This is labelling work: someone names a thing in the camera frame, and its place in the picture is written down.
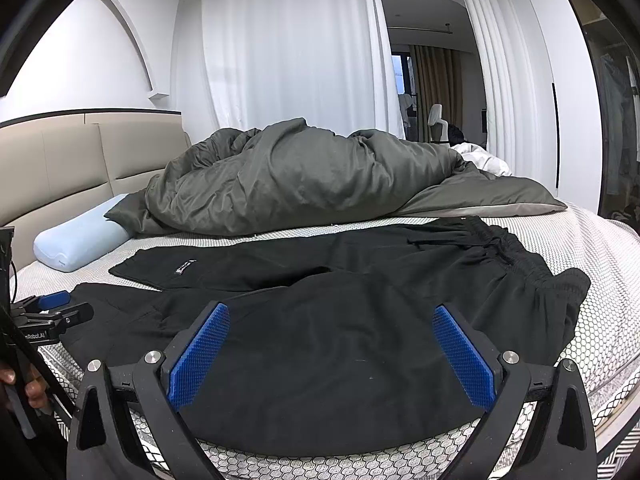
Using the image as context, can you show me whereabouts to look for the black pants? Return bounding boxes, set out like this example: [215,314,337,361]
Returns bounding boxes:
[62,218,590,457]

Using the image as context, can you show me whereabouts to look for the left hand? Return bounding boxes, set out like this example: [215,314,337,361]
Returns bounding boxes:
[0,363,51,415]

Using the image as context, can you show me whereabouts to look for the light blue pillow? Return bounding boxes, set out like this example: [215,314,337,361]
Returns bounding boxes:
[32,194,131,272]

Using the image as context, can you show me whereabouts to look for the beige upholstered headboard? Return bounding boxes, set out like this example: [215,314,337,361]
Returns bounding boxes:
[1,108,191,269]

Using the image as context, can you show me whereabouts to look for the dark grey duvet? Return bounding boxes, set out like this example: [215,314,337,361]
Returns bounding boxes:
[105,118,566,237]

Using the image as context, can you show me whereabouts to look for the white garment on bed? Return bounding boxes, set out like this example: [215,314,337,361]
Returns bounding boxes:
[451,142,512,177]

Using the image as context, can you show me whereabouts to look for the white sheer curtain right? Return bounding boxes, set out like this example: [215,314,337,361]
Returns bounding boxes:
[463,0,541,180]

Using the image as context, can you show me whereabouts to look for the white sheer curtain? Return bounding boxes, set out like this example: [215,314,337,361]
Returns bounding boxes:
[201,0,405,138]
[463,0,541,180]

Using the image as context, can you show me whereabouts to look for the white sheer curtain left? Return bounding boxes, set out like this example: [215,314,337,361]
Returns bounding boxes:
[201,0,405,138]

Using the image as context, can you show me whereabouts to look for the white chair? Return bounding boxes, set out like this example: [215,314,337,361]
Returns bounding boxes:
[427,103,449,143]

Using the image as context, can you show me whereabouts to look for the white wardrobe door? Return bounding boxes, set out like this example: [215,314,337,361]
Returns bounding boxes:
[511,0,603,214]

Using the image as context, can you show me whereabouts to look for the brown curtain far room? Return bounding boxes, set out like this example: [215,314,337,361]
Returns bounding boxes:
[410,46,463,141]

